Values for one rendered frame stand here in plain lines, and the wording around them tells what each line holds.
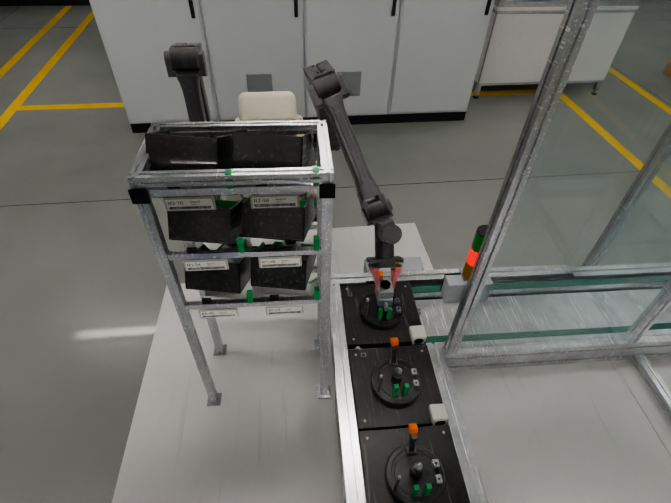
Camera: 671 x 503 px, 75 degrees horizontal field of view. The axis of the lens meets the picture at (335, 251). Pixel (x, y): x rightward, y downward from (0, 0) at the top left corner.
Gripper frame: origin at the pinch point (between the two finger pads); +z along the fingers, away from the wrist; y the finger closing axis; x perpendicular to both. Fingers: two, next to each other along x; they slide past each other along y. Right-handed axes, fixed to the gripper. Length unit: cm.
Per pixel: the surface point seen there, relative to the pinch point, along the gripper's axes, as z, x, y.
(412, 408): 29.6, -18.6, 3.1
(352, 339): 15.5, -0.4, -10.5
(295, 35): -164, 250, -21
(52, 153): -76, 275, -233
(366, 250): -6.6, 45.7, 1.9
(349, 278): 0.5, 21.2, -8.3
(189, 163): -34, -47, -45
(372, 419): 31.0, -20.2, -8.2
